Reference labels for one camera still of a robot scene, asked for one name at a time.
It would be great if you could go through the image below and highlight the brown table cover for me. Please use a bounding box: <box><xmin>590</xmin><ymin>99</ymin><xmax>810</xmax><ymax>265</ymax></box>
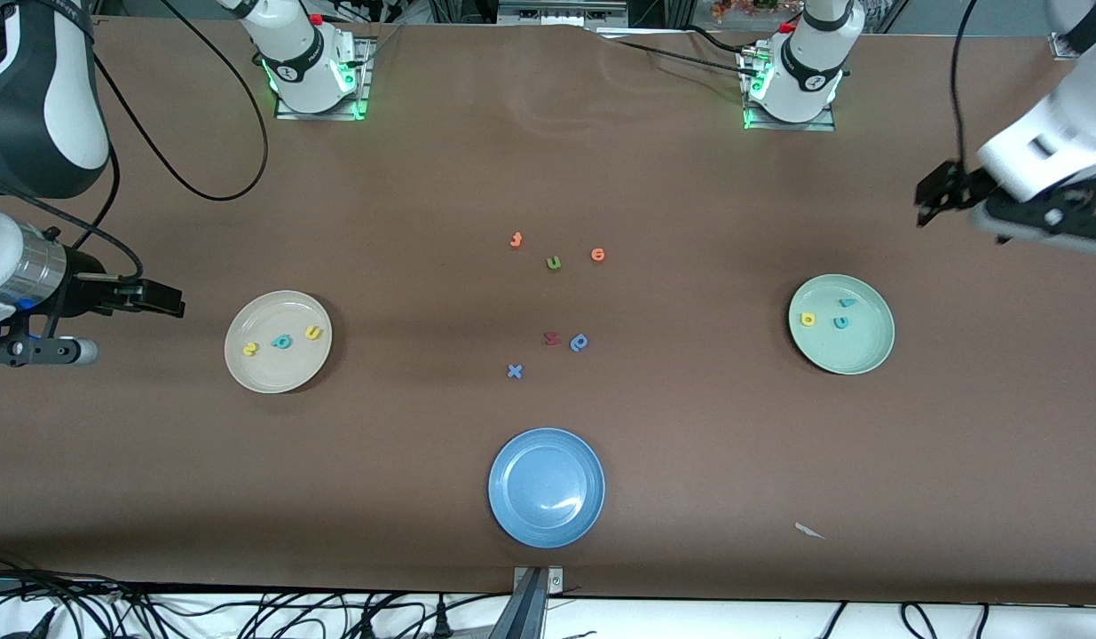
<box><xmin>0</xmin><ymin>18</ymin><xmax>1096</xmax><ymax>606</ymax></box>

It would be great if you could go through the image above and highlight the green round plate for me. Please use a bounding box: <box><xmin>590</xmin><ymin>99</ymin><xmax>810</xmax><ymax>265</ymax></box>
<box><xmin>787</xmin><ymin>273</ymin><xmax>896</xmax><ymax>376</ymax></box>

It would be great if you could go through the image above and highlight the beige round plate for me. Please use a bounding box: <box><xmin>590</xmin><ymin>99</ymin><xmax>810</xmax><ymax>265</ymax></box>
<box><xmin>224</xmin><ymin>290</ymin><xmax>334</xmax><ymax>394</ymax></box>

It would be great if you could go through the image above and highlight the blue round plate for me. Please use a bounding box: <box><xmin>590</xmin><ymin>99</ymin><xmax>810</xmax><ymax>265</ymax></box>
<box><xmin>487</xmin><ymin>428</ymin><xmax>607</xmax><ymax>549</ymax></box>

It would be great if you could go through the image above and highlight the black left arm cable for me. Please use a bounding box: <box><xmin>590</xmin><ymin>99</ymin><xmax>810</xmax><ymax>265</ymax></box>
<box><xmin>950</xmin><ymin>0</ymin><xmax>983</xmax><ymax>165</ymax></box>

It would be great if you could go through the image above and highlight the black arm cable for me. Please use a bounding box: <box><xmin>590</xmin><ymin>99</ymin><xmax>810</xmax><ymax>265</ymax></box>
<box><xmin>950</xmin><ymin>0</ymin><xmax>983</xmax><ymax>165</ymax></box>
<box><xmin>0</xmin><ymin>0</ymin><xmax>270</xmax><ymax>283</ymax></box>

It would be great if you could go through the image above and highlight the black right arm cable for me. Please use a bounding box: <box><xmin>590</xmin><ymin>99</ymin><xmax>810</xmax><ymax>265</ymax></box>
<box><xmin>0</xmin><ymin>0</ymin><xmax>270</xmax><ymax>283</ymax></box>

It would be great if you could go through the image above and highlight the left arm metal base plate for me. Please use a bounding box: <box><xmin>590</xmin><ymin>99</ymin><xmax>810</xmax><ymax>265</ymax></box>
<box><xmin>741</xmin><ymin>44</ymin><xmax>838</xmax><ymax>132</ymax></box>

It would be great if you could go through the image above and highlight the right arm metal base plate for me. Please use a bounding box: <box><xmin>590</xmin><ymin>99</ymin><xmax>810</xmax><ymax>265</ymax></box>
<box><xmin>274</xmin><ymin>37</ymin><xmax>375</xmax><ymax>122</ymax></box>

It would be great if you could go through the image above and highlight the grey metal frame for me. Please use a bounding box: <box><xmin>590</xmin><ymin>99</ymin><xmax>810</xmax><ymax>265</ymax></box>
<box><xmin>499</xmin><ymin>0</ymin><xmax>628</xmax><ymax>28</ymax></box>

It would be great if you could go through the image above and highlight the grey metal camera mount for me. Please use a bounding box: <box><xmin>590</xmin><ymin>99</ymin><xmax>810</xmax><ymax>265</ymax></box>
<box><xmin>487</xmin><ymin>565</ymin><xmax>566</xmax><ymax>639</ymax></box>

